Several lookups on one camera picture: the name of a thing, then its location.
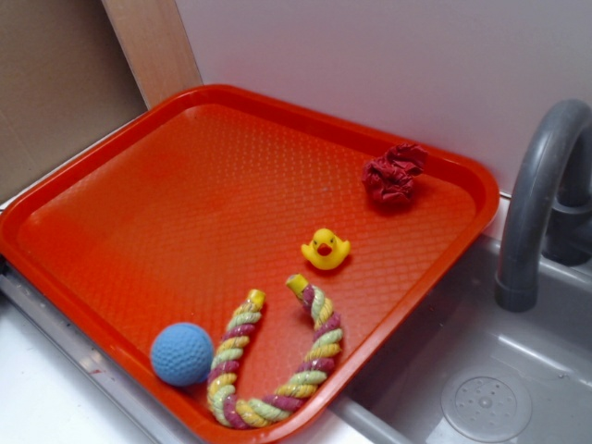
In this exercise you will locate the yellow rubber duck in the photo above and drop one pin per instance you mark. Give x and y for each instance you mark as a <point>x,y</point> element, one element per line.
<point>326,250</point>

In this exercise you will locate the orange plastic tray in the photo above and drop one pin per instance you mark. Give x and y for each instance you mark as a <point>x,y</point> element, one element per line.
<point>175,217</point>

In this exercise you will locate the crumpled red paper ball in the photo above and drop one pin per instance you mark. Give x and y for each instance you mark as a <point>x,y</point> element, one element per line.
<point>389,178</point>

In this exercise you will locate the blue dimpled ball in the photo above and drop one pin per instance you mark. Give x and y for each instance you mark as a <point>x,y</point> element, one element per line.
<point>181,355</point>

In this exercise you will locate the grey plastic sink basin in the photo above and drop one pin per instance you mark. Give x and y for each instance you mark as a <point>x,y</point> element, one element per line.
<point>396,396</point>

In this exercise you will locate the light wooden board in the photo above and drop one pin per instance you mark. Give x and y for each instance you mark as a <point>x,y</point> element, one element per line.
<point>156,46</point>

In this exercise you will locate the grey plastic faucet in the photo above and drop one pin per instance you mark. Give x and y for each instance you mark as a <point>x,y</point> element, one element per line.
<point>550,210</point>

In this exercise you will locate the round grey sink drain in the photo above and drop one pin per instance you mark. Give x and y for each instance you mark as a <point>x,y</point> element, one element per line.
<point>486,405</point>

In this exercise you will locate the brown cardboard panel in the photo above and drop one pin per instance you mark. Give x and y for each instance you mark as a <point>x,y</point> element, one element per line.
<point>65,84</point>

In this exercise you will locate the multicolour twisted rope toy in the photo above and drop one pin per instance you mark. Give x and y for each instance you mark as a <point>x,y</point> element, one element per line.
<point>316,366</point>

